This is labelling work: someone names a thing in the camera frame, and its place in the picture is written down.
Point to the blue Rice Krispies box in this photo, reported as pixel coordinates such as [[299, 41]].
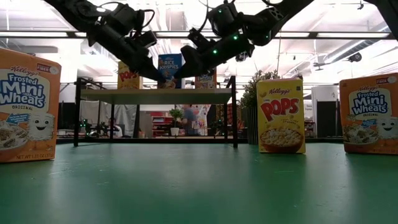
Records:
[[169, 67]]

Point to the orange Frosted Mini Wheats box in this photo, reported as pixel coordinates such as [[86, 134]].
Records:
[[206, 82], [370, 115], [28, 93]]

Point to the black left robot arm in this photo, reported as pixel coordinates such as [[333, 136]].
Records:
[[71, 9]]

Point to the dark partition wall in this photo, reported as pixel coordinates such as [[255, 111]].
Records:
[[66, 115]]

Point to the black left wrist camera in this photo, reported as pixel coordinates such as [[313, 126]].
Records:
[[146, 39]]

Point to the black ceiling spotlight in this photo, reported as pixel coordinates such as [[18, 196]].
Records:
[[242, 57], [354, 57]]

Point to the standing person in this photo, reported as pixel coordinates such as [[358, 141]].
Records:
[[191, 119]]

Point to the black table frame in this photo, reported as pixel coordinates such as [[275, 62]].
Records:
[[155, 140]]

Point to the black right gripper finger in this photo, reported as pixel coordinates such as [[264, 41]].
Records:
[[191, 62]]

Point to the small plant in white pot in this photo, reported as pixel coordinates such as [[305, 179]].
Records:
[[175, 119]]

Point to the background robot with green lights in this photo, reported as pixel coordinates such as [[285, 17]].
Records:
[[85, 127]]

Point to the black-framed wooden shelf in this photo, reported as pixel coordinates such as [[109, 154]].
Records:
[[155, 96]]

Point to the green table mat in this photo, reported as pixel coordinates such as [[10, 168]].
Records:
[[199, 193]]

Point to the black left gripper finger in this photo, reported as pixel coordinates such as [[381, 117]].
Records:
[[150, 71]]

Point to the red store shelf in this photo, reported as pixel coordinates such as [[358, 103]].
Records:
[[160, 124]]

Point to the seated person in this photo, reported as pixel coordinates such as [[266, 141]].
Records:
[[116, 130]]

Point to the white hanging sheet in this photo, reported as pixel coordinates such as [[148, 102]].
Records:
[[124, 115]]

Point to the white booth with black door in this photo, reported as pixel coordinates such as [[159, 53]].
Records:
[[323, 93]]

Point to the green potted plant ribbed pot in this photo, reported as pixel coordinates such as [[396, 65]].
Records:
[[250, 124]]

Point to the yellow Corn Pops box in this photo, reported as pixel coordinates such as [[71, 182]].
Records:
[[281, 115], [124, 79]]

